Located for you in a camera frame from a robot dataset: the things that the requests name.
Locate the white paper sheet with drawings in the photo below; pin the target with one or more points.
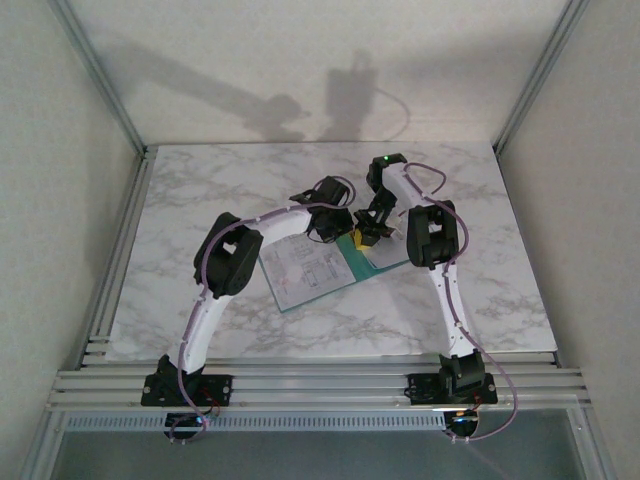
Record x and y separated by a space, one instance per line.
392 252
300 280

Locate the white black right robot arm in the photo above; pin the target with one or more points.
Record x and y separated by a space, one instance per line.
405 187

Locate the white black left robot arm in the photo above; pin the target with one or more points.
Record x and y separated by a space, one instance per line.
280 225

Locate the black controller board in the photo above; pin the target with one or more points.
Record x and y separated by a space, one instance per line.
182 432
462 425

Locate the aluminium mounting rail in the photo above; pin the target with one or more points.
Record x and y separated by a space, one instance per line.
325 385

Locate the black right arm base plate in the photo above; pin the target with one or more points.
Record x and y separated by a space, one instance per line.
425 387

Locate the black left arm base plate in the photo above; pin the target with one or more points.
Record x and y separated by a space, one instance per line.
220 387

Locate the aluminium side rail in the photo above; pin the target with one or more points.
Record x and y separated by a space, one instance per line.
131 210

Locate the aluminium frame post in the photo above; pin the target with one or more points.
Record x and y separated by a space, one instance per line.
102 80
542 75

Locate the aluminium frame leg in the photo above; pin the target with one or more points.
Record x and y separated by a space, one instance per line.
42 450
597 450

